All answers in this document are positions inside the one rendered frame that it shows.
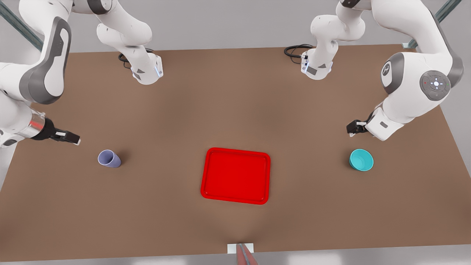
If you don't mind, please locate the silver frame post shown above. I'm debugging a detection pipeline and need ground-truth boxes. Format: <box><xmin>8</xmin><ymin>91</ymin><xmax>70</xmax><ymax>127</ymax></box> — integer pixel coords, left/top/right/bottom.
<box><xmin>227</xmin><ymin>243</ymin><xmax>259</xmax><ymax>265</ymax></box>
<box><xmin>0</xmin><ymin>2</ymin><xmax>44</xmax><ymax>52</ymax></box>
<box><xmin>402</xmin><ymin>0</ymin><xmax>463</xmax><ymax>50</ymax></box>

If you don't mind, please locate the teal bowl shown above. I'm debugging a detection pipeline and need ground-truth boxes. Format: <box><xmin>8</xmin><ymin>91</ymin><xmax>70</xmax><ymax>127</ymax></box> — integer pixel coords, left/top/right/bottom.
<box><xmin>349</xmin><ymin>149</ymin><xmax>374</xmax><ymax>172</ymax></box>

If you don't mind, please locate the black cable loop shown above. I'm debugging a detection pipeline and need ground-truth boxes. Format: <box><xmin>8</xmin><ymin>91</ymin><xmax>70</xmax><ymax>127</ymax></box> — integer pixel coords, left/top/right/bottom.
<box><xmin>118</xmin><ymin>48</ymin><xmax>154</xmax><ymax>70</ymax></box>
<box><xmin>284</xmin><ymin>44</ymin><xmax>314</xmax><ymax>65</ymax></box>

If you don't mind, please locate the lavender cup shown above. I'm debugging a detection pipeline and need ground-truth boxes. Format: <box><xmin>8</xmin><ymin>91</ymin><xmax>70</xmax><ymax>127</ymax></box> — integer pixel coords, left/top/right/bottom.
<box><xmin>98</xmin><ymin>149</ymin><xmax>121</xmax><ymax>169</ymax></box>

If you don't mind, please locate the red tray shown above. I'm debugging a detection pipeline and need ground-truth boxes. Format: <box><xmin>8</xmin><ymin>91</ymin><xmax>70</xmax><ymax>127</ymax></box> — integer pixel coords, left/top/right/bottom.
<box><xmin>200</xmin><ymin>147</ymin><xmax>271</xmax><ymax>205</ymax></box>

